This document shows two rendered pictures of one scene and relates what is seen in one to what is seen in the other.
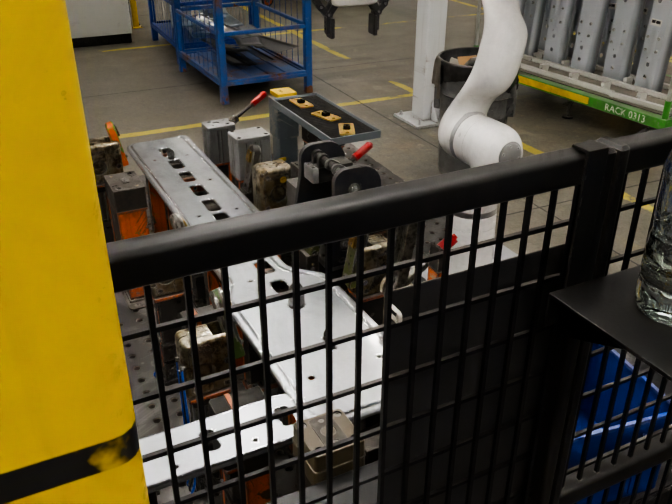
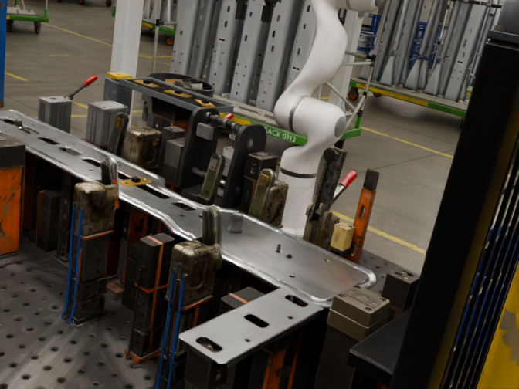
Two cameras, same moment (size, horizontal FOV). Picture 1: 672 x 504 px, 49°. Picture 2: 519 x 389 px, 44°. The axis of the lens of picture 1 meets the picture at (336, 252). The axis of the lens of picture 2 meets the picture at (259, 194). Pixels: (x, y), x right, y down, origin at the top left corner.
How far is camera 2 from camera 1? 0.69 m
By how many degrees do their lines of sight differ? 27
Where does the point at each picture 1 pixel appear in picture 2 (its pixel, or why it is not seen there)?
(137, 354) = (29, 302)
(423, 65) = not seen: hidden behind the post
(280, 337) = (243, 252)
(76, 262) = not seen: outside the picture
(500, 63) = (332, 58)
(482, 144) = (322, 117)
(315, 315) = (256, 237)
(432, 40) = (127, 67)
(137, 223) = (12, 180)
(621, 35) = (269, 76)
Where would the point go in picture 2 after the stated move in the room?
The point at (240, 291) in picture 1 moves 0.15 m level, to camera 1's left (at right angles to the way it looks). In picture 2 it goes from (181, 222) to (114, 223)
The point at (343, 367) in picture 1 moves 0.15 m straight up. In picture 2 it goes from (308, 268) to (323, 201)
